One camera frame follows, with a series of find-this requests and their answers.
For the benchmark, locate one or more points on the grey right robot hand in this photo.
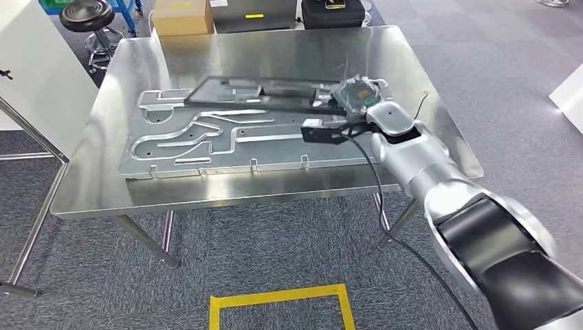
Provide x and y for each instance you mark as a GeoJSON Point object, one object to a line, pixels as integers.
{"type": "Point", "coordinates": [360, 95]}

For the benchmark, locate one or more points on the black plastic frame part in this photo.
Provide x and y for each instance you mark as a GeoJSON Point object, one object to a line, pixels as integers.
{"type": "Point", "coordinates": [291, 105]}

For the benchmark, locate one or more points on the stainless steel workbench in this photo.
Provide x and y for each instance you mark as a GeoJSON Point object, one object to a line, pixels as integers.
{"type": "Point", "coordinates": [273, 50]}

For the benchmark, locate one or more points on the black carrying case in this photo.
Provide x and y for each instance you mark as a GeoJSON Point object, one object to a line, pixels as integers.
{"type": "Point", "coordinates": [332, 18]}

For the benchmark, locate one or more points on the stamped sheet metal plate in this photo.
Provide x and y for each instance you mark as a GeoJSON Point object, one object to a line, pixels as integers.
{"type": "Point", "coordinates": [273, 155]}

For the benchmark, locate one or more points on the dark grey case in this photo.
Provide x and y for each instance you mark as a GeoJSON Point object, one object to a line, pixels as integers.
{"type": "Point", "coordinates": [255, 25]}

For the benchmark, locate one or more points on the brown cardboard box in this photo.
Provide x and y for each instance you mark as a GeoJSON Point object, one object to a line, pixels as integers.
{"type": "Point", "coordinates": [182, 20]}

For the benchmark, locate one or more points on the white board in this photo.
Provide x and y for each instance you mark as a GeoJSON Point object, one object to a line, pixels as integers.
{"type": "Point", "coordinates": [569, 95]}

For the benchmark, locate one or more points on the black round stool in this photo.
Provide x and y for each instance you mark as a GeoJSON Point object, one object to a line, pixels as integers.
{"type": "Point", "coordinates": [86, 13]}

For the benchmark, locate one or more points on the white panel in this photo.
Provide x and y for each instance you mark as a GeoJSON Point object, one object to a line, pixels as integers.
{"type": "Point", "coordinates": [41, 82]}

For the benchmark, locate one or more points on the stainless steel table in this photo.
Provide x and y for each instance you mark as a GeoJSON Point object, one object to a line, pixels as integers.
{"type": "Point", "coordinates": [49, 200]}

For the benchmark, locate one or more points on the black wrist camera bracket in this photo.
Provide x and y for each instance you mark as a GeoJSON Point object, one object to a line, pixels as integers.
{"type": "Point", "coordinates": [332, 135]}

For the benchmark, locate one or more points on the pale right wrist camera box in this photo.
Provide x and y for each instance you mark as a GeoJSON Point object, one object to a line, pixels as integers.
{"type": "Point", "coordinates": [313, 124]}

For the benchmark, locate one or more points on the blue cart frame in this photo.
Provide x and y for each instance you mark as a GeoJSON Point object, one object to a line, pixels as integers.
{"type": "Point", "coordinates": [127, 11]}

